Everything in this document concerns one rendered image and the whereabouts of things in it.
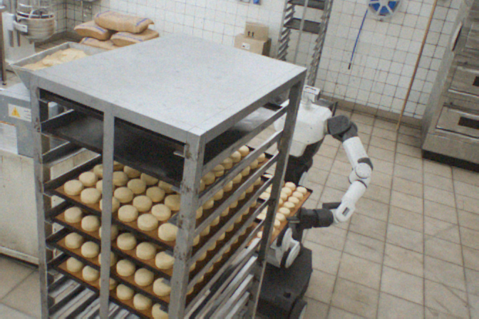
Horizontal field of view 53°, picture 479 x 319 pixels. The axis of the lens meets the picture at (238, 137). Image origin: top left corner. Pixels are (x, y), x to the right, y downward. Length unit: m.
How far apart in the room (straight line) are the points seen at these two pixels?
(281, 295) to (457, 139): 3.20
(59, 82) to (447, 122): 4.73
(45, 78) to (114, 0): 6.28
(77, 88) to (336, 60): 5.47
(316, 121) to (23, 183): 1.68
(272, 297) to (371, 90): 4.03
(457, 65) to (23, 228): 4.18
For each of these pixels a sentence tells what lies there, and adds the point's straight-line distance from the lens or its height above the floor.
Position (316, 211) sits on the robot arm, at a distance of 2.25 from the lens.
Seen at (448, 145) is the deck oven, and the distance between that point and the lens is 5.64.
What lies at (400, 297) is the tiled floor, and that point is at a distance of 3.64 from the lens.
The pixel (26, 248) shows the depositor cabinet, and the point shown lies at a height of 0.18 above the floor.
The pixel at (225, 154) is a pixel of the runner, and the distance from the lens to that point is 1.21.
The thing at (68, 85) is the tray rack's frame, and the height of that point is 1.82.
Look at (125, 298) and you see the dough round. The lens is 1.44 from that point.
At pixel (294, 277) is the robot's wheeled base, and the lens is 3.22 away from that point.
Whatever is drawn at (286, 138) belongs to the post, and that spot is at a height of 1.58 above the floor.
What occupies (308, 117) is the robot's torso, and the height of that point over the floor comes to 1.32.
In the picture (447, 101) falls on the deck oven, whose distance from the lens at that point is 5.47.
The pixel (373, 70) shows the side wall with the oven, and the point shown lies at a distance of 6.43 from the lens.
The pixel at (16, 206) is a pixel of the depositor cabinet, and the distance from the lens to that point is 3.14.
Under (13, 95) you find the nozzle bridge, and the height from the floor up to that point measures 1.18.
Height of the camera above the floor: 2.25
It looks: 26 degrees down
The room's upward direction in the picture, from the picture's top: 9 degrees clockwise
